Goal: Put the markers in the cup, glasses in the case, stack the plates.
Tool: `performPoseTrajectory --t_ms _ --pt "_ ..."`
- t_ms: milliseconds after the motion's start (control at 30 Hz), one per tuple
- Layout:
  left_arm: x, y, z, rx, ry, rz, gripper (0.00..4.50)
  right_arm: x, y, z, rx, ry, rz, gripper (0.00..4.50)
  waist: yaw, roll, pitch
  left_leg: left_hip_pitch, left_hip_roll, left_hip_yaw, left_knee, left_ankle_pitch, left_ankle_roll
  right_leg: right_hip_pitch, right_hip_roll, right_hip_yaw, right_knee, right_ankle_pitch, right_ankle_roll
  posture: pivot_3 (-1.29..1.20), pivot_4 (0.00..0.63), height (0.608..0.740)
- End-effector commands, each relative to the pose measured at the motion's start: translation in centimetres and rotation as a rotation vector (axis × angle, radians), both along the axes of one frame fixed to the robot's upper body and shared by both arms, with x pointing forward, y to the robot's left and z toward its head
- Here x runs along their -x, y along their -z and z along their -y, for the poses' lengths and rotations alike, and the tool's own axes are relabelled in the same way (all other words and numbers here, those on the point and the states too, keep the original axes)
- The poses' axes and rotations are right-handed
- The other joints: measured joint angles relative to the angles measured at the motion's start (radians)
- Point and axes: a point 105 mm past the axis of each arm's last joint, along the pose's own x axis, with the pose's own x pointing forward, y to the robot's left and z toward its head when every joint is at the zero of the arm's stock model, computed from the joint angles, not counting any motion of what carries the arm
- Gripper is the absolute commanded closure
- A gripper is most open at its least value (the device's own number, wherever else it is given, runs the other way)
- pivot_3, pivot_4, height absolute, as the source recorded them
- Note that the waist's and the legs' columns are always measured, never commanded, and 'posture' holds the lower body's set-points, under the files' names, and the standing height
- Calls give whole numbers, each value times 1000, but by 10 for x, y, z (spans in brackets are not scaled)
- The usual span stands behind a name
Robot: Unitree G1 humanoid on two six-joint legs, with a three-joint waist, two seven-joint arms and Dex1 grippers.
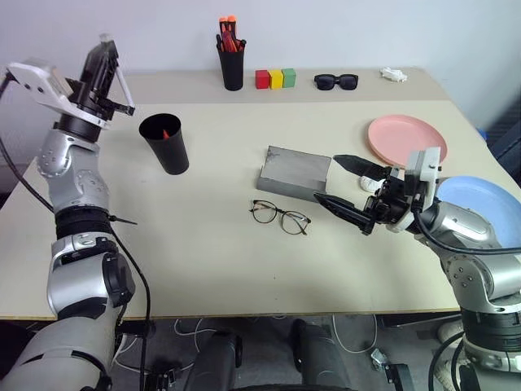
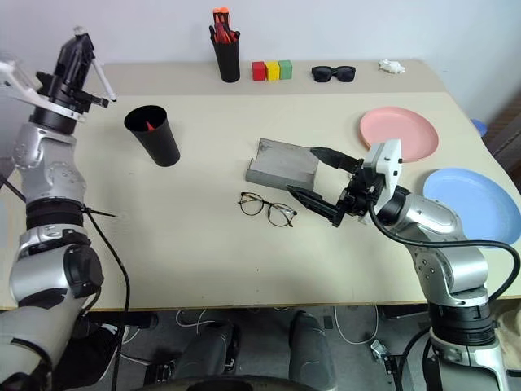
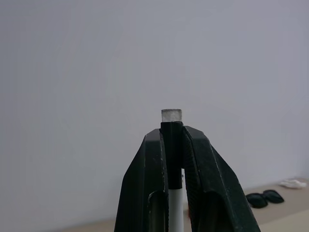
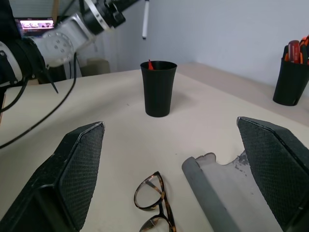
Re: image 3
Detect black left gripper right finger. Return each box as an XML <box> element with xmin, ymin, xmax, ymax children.
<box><xmin>181</xmin><ymin>125</ymin><xmax>262</xmax><ymax>232</ymax></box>

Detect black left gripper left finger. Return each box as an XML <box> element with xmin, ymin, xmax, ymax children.
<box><xmin>113</xmin><ymin>129</ymin><xmax>169</xmax><ymax>232</ymax></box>

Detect white marker with black cap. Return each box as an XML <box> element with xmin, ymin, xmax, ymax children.
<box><xmin>160</xmin><ymin>109</ymin><xmax>184</xmax><ymax>232</ymax></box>

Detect black sunglasses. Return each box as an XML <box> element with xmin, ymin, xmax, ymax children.
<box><xmin>245</xmin><ymin>189</ymin><xmax>285</xmax><ymax>209</ymax></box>

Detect white crumpled tissue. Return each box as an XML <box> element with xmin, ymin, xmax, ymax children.
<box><xmin>279</xmin><ymin>178</ymin><xmax>307</xmax><ymax>189</ymax></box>

